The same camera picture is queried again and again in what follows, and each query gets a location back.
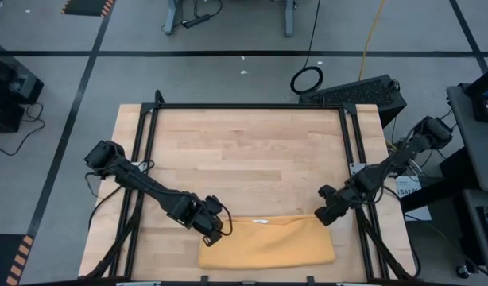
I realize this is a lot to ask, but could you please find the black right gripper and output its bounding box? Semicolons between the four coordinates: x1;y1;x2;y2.
315;184;358;227

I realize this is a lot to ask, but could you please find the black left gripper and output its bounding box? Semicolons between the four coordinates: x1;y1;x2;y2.
192;195;226;247

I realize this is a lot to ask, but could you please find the yellow waffle towel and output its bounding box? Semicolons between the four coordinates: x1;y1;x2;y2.
198;214;336;270

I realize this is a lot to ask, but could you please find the white printed label sheet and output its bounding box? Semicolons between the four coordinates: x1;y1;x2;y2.
394;176;424;199

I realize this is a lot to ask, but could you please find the black computer tower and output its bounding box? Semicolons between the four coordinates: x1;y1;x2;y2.
298;74;408;129

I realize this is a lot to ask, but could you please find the grey equipment cart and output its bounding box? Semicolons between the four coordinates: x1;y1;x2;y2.
446;83;488;279

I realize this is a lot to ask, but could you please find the black monitor on cart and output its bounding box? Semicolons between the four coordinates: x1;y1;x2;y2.
465;63;488;126

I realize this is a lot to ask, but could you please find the grey desk leg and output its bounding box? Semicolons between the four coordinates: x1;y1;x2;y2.
282;0;297;39
161;0;186;36

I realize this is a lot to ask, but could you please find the black power strip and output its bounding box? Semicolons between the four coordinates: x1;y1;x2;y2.
181;14;212;29

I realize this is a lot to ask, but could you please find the black orange striped mat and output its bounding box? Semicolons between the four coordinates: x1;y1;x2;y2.
0;233;36;286
62;0;116;17

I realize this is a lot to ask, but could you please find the black floor box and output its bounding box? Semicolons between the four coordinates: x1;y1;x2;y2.
0;95;26;134

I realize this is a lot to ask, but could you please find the black machine with round knob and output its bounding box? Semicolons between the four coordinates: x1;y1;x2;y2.
0;37;45;106

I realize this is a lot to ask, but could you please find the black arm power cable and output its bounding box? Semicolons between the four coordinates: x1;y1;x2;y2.
83;171;124;230

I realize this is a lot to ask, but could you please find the black aluminium table frame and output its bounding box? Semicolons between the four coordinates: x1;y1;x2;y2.
79;89;422;284

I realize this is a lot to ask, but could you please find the black coiled hanging cable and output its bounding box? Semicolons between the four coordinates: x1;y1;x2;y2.
289;0;325;96

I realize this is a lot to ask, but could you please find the yellow hanging cable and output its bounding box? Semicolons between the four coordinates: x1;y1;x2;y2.
358;0;387;82

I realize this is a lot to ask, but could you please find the black loose floor cable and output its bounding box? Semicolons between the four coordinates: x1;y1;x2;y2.
0;102;47;157

